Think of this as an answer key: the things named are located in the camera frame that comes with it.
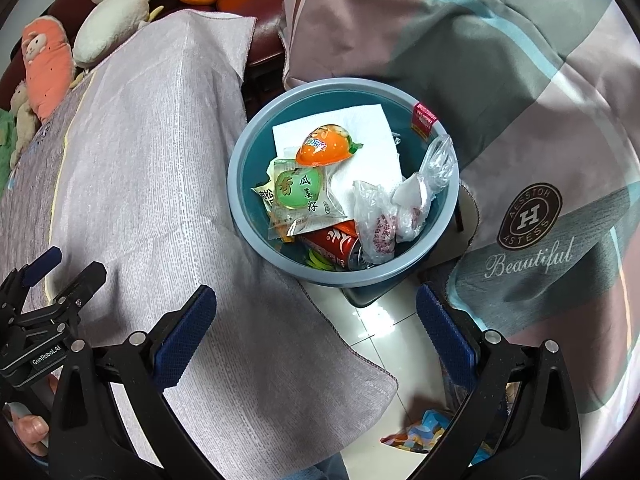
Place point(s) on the plaid quilt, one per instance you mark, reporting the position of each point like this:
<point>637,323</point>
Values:
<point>500,60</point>

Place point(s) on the light blue cloth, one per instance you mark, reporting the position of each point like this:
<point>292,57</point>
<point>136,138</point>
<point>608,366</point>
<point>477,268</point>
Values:
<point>332,470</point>

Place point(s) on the green snack packet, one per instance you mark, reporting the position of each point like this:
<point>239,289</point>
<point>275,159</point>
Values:
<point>300,190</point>

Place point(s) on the red drink can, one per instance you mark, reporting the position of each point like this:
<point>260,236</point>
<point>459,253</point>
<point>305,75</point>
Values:
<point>332,240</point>

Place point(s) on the orange jelly cup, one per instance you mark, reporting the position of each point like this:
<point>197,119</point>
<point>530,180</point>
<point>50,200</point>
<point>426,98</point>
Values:
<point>320,152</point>

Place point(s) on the white duck plush toy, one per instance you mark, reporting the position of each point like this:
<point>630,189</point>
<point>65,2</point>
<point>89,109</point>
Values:
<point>110,25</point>

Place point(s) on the blue plastic bin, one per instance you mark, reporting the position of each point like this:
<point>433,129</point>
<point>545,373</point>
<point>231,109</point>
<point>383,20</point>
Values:
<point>250,195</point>

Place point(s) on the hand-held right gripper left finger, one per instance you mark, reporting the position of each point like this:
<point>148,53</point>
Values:
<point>187,330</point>

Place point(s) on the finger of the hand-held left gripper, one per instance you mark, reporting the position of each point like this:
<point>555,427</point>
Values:
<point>85,280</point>
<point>45,260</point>

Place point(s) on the yellow white snack packet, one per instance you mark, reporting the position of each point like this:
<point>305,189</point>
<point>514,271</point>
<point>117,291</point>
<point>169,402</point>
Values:
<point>261,195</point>

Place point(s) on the clear plastic bag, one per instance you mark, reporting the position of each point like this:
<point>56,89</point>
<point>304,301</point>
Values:
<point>380,220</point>

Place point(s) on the person's left hand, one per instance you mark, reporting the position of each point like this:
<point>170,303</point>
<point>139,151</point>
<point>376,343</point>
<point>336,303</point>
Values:
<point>32,430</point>

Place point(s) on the dark red sofa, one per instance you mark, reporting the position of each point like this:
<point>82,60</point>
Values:
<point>260,45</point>

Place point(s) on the grey table cloth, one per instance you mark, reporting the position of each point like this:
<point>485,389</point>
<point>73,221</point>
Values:
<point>175,210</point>

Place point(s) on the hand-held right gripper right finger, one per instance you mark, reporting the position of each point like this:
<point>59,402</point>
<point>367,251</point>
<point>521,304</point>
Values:
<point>445,335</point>

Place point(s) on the colourful printed bag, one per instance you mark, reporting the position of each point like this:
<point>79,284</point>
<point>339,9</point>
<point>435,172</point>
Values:
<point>425,425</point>

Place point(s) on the pink plush toy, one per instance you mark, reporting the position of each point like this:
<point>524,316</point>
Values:
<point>47,70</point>

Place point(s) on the green dinosaur plush toy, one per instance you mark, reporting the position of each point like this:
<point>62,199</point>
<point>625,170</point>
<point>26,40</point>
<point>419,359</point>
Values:
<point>6,150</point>

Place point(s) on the white paper tissue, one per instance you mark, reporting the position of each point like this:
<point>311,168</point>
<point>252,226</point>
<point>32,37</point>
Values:
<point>370,130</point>

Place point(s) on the small beige plush toy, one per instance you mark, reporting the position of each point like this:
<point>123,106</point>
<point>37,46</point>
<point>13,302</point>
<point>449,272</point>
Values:
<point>25,120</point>

